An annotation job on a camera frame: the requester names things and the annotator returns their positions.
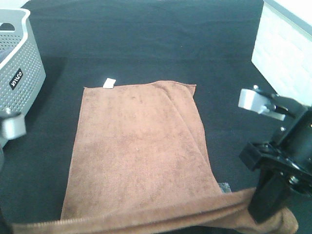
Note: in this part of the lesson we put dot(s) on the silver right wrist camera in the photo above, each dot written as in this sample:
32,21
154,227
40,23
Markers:
260,103

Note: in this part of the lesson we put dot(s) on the grey perforated laundry basket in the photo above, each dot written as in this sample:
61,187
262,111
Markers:
21,70

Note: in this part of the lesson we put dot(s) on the clear adhesive tape strip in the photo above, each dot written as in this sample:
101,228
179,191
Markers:
225,187

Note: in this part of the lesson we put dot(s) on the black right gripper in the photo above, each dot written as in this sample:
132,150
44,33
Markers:
285,160

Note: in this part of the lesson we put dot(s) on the black cloth table cover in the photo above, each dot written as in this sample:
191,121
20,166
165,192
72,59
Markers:
208,43

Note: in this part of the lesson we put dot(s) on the white plastic storage bin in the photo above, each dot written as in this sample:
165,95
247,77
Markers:
283,47

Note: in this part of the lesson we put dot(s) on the brown microfibre towel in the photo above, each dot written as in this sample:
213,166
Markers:
140,166

